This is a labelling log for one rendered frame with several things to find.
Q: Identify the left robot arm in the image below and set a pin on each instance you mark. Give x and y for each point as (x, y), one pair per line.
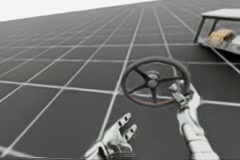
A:
(100, 152)

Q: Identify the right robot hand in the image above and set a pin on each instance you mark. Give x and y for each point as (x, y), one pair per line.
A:
(188, 98)

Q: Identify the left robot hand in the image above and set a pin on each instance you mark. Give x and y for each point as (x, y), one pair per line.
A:
(114, 137)

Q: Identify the dark steering wheel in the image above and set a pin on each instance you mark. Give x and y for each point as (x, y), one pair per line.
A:
(152, 82)

